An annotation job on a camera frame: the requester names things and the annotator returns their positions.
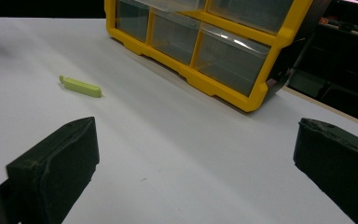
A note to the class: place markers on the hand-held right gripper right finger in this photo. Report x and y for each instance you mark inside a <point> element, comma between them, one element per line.
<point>338,161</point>

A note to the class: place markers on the yellow drawer organizer cabinet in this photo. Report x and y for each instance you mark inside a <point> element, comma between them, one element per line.
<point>217,49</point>

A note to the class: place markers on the light green plastic lever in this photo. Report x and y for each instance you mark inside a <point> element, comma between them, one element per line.
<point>80,86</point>

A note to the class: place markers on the dark equipment beside table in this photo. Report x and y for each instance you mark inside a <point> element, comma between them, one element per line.
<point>338,62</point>

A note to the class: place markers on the clear plastic drawer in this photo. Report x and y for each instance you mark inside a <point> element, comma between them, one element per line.
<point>131,20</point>
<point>174,37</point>
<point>248,14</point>
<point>171,4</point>
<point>230,59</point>

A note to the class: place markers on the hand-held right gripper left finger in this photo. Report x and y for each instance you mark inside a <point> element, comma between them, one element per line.
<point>52,174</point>

